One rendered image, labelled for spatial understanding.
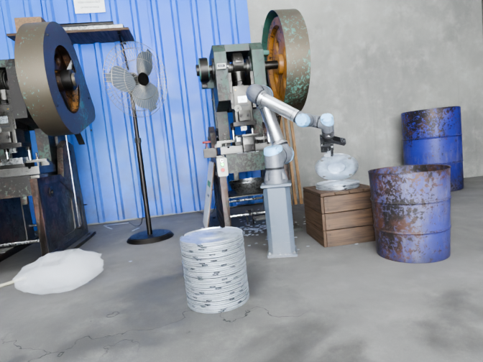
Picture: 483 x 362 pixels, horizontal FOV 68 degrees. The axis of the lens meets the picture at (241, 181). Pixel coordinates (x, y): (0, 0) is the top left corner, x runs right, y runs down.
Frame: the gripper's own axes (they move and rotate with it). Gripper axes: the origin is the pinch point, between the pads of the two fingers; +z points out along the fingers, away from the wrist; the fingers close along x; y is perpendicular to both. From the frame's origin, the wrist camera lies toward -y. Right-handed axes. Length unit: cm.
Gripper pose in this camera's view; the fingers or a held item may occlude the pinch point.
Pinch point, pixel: (332, 156)
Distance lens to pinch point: 244.6
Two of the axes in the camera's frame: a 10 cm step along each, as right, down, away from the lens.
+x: -0.8, 7.8, -6.2
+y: -9.7, 0.8, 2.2
